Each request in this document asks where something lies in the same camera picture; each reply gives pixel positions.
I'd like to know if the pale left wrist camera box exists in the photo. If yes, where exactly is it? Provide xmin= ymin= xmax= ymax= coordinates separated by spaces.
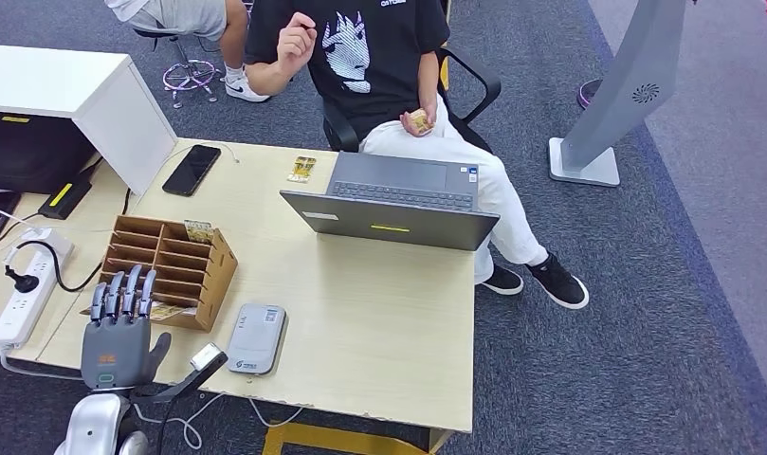
xmin=190 ymin=342 xmax=224 ymax=372

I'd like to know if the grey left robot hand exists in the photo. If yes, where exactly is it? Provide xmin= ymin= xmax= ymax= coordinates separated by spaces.
xmin=80 ymin=264 xmax=173 ymax=391

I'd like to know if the gold room key card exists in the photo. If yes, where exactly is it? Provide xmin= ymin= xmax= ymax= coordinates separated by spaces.
xmin=145 ymin=302 xmax=199 ymax=321
xmin=183 ymin=219 xmax=214 ymax=245
xmin=287 ymin=155 xmax=317 ymax=184

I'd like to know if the grey card reader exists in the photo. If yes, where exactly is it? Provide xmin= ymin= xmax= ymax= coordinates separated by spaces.
xmin=226 ymin=303 xmax=288 ymax=376

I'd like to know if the yellow table frame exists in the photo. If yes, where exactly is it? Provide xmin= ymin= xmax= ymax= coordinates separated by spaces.
xmin=262 ymin=420 xmax=453 ymax=455

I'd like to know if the black plug with cable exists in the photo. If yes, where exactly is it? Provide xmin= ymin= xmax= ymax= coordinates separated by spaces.
xmin=5 ymin=239 xmax=102 ymax=295

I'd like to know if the person's left hand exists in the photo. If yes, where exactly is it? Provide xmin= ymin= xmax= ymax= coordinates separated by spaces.
xmin=399 ymin=107 xmax=438 ymax=138

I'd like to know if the round purple-rimmed base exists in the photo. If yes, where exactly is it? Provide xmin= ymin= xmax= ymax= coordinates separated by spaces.
xmin=575 ymin=78 xmax=604 ymax=111

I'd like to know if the black office chair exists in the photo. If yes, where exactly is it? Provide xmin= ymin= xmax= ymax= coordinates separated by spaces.
xmin=321 ymin=46 xmax=502 ymax=155

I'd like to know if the person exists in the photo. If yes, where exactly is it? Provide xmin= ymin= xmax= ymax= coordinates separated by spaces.
xmin=243 ymin=0 xmax=591 ymax=311
xmin=104 ymin=0 xmax=271 ymax=103

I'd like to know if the grey kiosk stand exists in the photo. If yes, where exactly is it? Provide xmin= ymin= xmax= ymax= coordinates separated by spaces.
xmin=548 ymin=0 xmax=695 ymax=189

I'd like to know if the cardboard slotted organizer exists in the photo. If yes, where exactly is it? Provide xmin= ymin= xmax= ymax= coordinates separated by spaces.
xmin=81 ymin=215 xmax=239 ymax=333

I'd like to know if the thin white cable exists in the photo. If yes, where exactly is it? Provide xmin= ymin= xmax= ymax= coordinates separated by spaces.
xmin=169 ymin=140 xmax=241 ymax=166

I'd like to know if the person's right hand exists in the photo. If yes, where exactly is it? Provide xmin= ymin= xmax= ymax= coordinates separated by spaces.
xmin=276 ymin=12 xmax=319 ymax=77

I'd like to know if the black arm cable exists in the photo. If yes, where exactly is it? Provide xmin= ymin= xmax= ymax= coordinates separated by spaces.
xmin=156 ymin=398 xmax=177 ymax=455

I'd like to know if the white charger with cable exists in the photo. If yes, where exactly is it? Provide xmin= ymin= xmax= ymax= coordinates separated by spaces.
xmin=0 ymin=206 xmax=75 ymax=268

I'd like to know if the white power strip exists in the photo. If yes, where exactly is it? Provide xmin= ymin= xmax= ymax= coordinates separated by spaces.
xmin=0 ymin=249 xmax=86 ymax=381

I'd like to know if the black device with yellow label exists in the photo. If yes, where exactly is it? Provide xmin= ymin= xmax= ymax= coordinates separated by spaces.
xmin=37 ymin=169 xmax=96 ymax=221

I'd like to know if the white cabinet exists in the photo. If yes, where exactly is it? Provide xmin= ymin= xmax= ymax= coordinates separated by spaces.
xmin=0 ymin=44 xmax=179 ymax=196

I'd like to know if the grey laptop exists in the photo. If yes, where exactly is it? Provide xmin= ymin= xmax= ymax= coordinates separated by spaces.
xmin=280 ymin=152 xmax=502 ymax=252

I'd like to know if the stool with purple ring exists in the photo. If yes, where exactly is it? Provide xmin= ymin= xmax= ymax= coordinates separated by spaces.
xmin=135 ymin=27 xmax=224 ymax=111

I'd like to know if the black smartphone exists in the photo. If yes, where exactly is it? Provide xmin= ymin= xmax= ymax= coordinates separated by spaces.
xmin=161 ymin=144 xmax=223 ymax=198

